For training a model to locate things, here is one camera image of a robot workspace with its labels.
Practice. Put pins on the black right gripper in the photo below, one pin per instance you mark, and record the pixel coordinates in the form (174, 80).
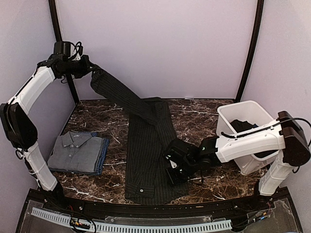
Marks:
(175, 180)

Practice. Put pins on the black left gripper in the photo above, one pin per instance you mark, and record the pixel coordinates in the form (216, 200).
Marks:
(86, 68)

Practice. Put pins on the black pinstriped long sleeve shirt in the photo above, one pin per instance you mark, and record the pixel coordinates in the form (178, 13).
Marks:
(149, 134)

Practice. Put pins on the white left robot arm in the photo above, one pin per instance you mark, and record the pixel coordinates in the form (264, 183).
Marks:
(18, 127)

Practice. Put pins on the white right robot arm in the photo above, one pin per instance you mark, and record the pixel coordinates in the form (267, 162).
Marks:
(283, 135)

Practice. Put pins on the black shirt in bin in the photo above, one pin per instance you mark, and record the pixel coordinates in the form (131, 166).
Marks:
(241, 126)

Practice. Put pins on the white plastic bin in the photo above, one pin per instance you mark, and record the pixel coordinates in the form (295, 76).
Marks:
(240, 117)

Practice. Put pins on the folded grey button shirt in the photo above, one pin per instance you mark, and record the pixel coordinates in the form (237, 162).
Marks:
(76, 152)

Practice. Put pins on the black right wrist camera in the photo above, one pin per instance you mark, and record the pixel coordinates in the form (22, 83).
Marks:
(178, 150)

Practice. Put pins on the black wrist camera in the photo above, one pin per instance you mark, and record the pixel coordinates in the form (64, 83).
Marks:
(67, 50)
(178, 150)

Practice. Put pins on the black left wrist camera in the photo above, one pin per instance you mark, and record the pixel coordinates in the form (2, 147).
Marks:
(67, 50)

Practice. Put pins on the black front rail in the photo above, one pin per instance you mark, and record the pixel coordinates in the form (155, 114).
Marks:
(234, 208)

